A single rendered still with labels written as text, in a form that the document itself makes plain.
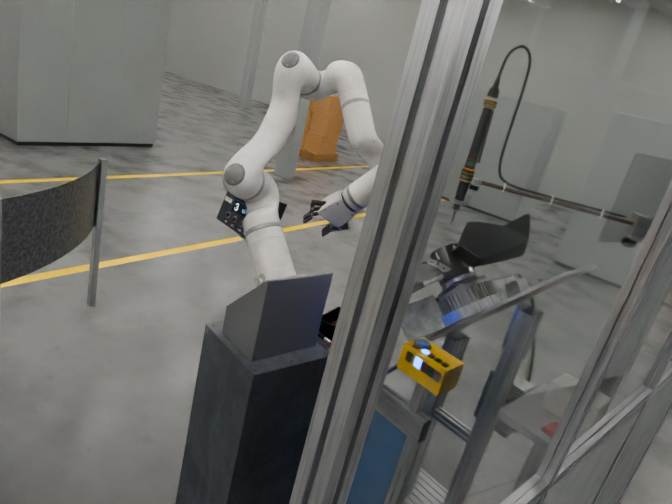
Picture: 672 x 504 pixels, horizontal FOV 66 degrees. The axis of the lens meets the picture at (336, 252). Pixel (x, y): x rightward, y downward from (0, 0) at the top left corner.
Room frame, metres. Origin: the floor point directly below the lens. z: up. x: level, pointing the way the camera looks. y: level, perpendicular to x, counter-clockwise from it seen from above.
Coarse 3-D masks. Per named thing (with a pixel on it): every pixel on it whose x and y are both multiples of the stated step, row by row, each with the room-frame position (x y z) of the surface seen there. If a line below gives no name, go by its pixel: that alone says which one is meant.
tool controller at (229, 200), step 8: (224, 200) 2.09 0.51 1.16; (232, 200) 2.06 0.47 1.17; (240, 200) 2.03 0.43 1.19; (280, 200) 2.05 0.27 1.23; (224, 208) 2.08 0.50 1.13; (240, 208) 2.01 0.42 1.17; (280, 208) 2.00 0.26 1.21; (224, 216) 2.06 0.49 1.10; (232, 216) 2.03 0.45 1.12; (240, 216) 2.00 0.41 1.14; (280, 216) 2.01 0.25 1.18; (232, 224) 2.01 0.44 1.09; (240, 232) 1.96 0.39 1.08
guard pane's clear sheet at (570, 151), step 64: (512, 0) 0.46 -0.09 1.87; (576, 0) 0.54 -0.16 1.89; (640, 0) 0.64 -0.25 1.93; (512, 64) 0.48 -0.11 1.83; (576, 64) 0.57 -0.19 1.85; (640, 64) 0.70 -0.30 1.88; (512, 128) 0.51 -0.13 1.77; (576, 128) 0.61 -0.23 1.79; (640, 128) 0.77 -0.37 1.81; (448, 192) 0.46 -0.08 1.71; (512, 192) 0.54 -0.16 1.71; (576, 192) 0.67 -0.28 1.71; (640, 192) 0.86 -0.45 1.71; (448, 256) 0.48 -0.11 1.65; (512, 256) 0.58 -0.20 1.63; (576, 256) 0.74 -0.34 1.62; (640, 256) 1.00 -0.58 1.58; (448, 320) 0.51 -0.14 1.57; (512, 320) 0.64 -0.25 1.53; (576, 320) 0.83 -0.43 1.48; (640, 320) 1.19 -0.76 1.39; (384, 384) 0.45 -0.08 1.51; (448, 384) 0.55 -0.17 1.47; (512, 384) 0.71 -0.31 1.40; (576, 384) 0.97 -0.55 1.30; (640, 384) 1.53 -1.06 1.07; (384, 448) 0.48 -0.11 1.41; (448, 448) 0.60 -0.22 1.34; (512, 448) 0.80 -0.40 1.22; (576, 448) 1.18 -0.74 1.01
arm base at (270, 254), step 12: (264, 228) 1.51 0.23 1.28; (276, 228) 1.53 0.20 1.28; (252, 240) 1.50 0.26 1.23; (264, 240) 1.49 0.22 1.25; (276, 240) 1.50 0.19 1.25; (252, 252) 1.49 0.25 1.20; (264, 252) 1.47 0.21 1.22; (276, 252) 1.47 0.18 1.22; (288, 252) 1.51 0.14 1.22; (264, 264) 1.45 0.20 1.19; (276, 264) 1.45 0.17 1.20; (288, 264) 1.47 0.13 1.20; (264, 276) 1.44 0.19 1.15; (276, 276) 1.43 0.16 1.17; (288, 276) 1.41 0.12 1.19
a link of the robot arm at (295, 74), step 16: (288, 64) 1.67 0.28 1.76; (304, 64) 1.68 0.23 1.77; (288, 80) 1.66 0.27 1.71; (304, 80) 1.69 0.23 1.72; (272, 96) 1.71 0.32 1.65; (288, 96) 1.68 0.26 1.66; (272, 112) 1.68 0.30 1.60; (288, 112) 1.68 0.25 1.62; (272, 128) 1.66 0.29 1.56; (288, 128) 1.68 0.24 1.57; (256, 144) 1.63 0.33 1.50; (272, 144) 1.64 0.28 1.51; (240, 160) 1.58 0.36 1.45; (256, 160) 1.59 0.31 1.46; (224, 176) 1.56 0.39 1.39; (240, 176) 1.54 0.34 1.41; (256, 176) 1.57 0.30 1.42; (240, 192) 1.55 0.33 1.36; (256, 192) 1.59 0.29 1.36
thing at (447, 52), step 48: (432, 0) 0.41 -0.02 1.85; (480, 0) 0.40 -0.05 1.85; (432, 48) 0.41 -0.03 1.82; (480, 48) 0.41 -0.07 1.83; (432, 96) 0.39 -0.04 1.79; (384, 144) 0.42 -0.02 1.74; (432, 144) 0.39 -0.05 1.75; (384, 192) 0.41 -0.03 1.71; (432, 192) 0.41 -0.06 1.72; (384, 240) 0.40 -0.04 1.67; (384, 288) 0.39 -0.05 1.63; (336, 336) 0.41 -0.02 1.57; (384, 336) 0.41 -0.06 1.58; (336, 384) 0.41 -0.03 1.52; (336, 432) 0.39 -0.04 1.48; (576, 432) 1.04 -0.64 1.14; (336, 480) 0.40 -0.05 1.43
